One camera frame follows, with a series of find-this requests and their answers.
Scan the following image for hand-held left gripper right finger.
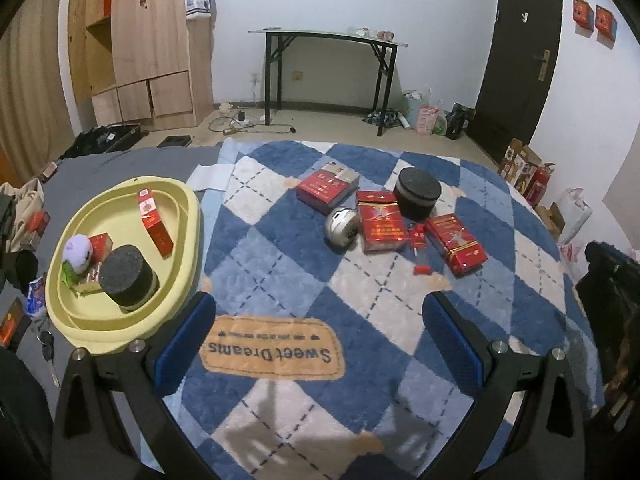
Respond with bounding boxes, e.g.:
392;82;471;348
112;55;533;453
422;291;586;480

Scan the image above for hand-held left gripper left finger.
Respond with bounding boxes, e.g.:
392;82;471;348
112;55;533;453
52;291;217;480

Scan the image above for red box with gold band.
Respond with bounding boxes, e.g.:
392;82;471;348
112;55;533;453
426;214;488;277

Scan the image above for pale yellow plastic basin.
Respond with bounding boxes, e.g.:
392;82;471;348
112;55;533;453
45;176;203;358

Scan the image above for wide red box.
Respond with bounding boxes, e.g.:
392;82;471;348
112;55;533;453
356;191;407;253

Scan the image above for black foam cylinder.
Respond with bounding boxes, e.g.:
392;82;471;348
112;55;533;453
99;245;160;309
393;166;442;221

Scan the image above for red and grey box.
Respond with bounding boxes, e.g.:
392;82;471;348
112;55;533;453
296;162;361;213

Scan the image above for beige small carton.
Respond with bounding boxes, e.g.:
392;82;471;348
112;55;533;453
75;270;103;297

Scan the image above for slim dark red box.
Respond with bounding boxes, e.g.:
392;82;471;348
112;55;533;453
136;187;175;259

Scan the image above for small red box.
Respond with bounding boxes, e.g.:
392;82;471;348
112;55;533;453
88;232;115;264

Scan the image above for blue plaid blanket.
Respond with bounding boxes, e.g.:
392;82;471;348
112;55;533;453
165;139;608;480

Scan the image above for red fire extinguisher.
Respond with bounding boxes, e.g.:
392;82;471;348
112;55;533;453
522;162;556;207

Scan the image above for keys with black fob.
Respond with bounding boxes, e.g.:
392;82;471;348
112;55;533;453
39;330;61;388

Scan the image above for white purple plush ball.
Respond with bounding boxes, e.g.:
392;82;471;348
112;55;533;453
62;235;94;275

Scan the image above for blue snack packet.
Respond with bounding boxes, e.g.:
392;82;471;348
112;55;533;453
26;275;47;317

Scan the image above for silver round metal object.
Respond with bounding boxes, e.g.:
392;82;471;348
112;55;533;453
324;206;360;252

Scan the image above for white cloth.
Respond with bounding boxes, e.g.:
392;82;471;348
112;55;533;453
187;162;234;192

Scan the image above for printed cardboard box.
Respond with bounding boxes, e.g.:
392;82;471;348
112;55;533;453
498;138;542;192

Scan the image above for black and orange box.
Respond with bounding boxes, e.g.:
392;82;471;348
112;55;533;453
0;297;32;349

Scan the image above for red and white box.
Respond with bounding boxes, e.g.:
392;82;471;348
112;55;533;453
25;211;51;252

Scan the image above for grey bed sheet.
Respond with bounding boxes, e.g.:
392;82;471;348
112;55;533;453
0;144;223;461

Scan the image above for beige clothing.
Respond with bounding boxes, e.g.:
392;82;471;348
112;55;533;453
0;177;46;253

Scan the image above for open black case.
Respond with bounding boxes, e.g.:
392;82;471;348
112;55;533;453
60;122;148;161

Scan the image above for black bag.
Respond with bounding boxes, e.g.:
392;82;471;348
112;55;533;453
445;103;474;141

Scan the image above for red and white bag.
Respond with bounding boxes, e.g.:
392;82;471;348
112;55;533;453
416;105;440;136

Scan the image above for plaid cloth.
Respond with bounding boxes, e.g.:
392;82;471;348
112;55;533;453
362;108;406;129

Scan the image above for translucent white plastic bag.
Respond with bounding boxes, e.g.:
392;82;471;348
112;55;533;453
402;89;434;129

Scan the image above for dark brown door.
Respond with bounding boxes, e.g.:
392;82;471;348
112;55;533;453
467;0;563;166

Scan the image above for beige curtain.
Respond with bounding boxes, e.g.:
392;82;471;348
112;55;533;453
0;0;83;183

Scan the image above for wooden wardrobe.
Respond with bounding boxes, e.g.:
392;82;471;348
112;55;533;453
67;0;216;130

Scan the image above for black folding table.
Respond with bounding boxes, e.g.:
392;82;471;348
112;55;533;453
248;27;408;137

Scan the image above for power strip with cables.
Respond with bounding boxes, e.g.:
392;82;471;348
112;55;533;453
207;109;297;137

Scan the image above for red wall decoration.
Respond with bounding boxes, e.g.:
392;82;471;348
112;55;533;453
572;0;596;31
595;5;618;41

